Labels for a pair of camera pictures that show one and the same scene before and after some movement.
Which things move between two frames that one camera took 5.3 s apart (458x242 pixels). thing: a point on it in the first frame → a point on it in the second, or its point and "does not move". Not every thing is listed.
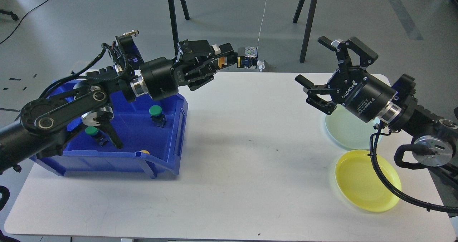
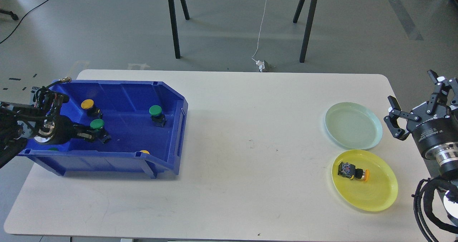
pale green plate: (349, 130) does not move
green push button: (157, 119) does not move
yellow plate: (359, 183) does not move
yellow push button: (249, 60) → (348, 169)
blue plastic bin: (151, 132) does not move
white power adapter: (261, 65) does not move
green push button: (102, 138) does not move
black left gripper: (160, 78) → (60, 129)
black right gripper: (366, 97) → (437, 125)
